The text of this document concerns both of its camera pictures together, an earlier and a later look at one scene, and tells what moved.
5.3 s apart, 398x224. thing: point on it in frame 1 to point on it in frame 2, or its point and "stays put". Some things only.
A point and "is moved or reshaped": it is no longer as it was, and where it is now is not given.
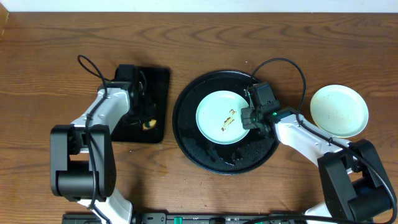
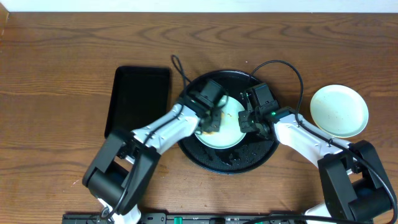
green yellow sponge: [148, 125] is moved or reshaped
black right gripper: [245, 113] stays put
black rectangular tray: [148, 124] stays put
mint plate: [339, 110] stays put
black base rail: [183, 218] stays put
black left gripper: [144, 109] to [213, 118]
